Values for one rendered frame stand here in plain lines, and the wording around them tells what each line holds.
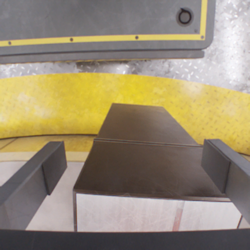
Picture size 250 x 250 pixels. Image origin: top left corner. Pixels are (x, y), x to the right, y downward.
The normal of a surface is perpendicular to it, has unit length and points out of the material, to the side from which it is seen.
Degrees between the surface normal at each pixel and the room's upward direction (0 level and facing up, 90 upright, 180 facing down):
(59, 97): 0
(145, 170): 90
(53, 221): 0
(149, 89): 0
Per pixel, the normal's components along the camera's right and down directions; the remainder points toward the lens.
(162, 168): 0.07, -0.95
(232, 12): -0.01, 0.29
